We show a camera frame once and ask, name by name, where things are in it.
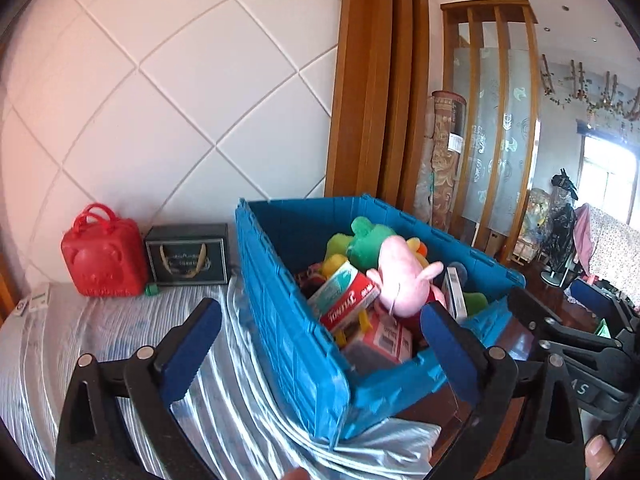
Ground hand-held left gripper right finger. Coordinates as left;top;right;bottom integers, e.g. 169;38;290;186
420;301;587;480

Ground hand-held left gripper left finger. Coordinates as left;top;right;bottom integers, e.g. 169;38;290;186
54;297;223;480

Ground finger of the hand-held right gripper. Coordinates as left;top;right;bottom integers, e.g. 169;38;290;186
570;278;633;341
507;287;626;354

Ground pink pig plush red dress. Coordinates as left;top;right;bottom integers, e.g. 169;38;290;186
366;235;448;331

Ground blue plastic crate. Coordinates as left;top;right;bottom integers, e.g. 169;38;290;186
235;194;527;450

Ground small green and yellow frog plush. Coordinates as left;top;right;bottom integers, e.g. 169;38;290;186
347;216;431;271

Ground person's right hand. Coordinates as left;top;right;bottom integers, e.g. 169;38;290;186
585;435;619;474

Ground white and grey box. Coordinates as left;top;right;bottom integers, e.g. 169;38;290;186
442;266;469;323

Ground floral cloth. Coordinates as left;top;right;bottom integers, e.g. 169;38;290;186
572;202;640;286

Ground black coat rack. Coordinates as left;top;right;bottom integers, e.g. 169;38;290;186
542;167;581;286

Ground black gift bag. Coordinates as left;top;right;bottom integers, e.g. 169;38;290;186
145;223;231;286

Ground yellow ribbon strips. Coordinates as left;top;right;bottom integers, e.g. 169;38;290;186
337;310;373;347

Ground red and white box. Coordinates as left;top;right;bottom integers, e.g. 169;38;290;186
306;260;381;333

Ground window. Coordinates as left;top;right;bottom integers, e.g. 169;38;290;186
577;132;640;226

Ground red bear-face plastic case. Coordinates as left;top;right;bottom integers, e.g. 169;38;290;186
61;203;150;297

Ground small white box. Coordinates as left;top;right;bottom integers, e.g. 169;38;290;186
15;282;52;318

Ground rolled patterned carpet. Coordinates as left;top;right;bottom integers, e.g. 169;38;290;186
414;91;468;233

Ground ivy garland decoration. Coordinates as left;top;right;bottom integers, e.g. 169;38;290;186
540;55;640;123

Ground wooden slat glass partition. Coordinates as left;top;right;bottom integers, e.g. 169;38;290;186
440;0;541;263

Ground wooden pillar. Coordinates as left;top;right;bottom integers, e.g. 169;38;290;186
324;0;436;211

